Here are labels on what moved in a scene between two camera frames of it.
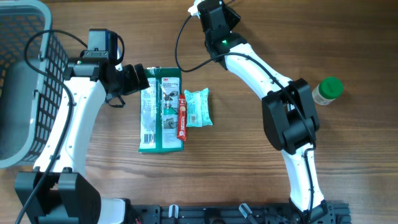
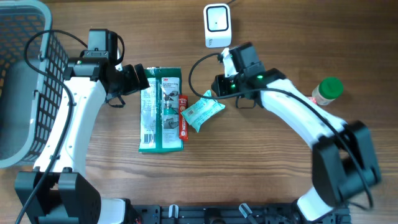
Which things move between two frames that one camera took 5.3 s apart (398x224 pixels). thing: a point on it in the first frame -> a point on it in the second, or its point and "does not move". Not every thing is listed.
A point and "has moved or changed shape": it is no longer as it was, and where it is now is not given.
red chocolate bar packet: [181, 118] does not move
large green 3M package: [159, 111] does not move
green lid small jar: [328, 90] does not move
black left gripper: [134, 84] does not move
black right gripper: [233, 19] -> [221, 80]
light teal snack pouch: [198, 108] has moved or changed shape
